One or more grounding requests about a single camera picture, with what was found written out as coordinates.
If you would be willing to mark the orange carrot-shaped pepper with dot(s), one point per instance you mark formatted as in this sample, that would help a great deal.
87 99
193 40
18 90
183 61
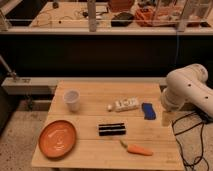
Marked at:
134 149

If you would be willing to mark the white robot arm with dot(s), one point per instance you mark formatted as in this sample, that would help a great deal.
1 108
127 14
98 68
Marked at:
187 84

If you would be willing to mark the blue cloth object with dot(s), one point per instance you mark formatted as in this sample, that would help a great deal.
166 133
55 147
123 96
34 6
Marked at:
149 113

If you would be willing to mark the orange round plate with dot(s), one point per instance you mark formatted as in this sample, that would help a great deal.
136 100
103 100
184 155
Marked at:
57 139

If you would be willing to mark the white plastic bottle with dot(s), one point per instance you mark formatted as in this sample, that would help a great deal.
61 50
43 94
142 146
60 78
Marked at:
124 105

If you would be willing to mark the white plastic cup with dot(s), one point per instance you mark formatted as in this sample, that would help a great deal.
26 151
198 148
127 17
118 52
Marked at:
72 100

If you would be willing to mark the black rectangular block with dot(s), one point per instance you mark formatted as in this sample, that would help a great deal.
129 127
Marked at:
111 129

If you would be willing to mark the metal clamp stand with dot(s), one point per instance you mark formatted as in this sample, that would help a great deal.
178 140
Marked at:
12 73

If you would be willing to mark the orange crate on shelf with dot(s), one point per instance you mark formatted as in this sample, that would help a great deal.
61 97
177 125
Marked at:
153 18

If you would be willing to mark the black object on shelf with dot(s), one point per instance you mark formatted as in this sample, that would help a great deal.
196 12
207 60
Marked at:
122 19

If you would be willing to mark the beige wooden end effector block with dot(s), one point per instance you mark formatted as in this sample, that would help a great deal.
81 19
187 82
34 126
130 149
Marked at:
167 118

